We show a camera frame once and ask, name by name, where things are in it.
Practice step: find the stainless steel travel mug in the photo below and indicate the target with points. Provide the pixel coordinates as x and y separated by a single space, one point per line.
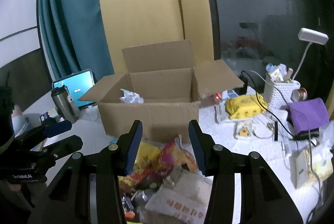
65 104

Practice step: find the brown cardboard box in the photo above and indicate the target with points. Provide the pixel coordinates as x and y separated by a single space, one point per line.
163 74

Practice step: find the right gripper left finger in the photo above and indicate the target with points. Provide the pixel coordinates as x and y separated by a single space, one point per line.
133 139

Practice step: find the red yellow snack bag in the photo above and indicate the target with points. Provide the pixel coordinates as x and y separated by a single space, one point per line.
139 174

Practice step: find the purple folded cloth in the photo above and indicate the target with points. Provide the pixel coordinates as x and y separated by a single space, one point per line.
308 115

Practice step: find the pink potato chips bag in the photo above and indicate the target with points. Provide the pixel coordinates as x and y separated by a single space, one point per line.
174 155

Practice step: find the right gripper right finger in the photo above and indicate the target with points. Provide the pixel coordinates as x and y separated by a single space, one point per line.
199 145

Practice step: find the tablet with teal screen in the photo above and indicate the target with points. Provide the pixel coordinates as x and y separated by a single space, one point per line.
77 85

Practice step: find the white desk lamp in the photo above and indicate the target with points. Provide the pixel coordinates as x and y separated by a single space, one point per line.
311 37

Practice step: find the yellow wet wipes pack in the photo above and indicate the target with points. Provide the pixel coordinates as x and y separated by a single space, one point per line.
245 106

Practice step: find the teal curtain left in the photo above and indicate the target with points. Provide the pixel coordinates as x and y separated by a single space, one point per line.
72 36

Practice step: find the small duck print packet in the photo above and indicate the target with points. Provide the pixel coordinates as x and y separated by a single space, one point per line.
243 130

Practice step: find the white perforated basket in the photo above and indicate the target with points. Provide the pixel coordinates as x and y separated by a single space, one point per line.
278 94

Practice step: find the yellow curtain left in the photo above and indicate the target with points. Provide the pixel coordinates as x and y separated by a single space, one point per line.
129 23

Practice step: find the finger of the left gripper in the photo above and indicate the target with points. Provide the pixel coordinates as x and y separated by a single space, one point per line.
60 149
56 128

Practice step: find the yellow snack packet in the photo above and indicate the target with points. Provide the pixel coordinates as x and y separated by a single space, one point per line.
146 155

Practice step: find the blue white snack bag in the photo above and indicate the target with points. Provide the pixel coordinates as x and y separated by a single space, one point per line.
130 97

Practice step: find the white toast bread bag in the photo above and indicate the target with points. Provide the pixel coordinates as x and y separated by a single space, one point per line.
183 195

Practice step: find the white green box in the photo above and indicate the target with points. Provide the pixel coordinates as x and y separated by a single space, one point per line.
300 170

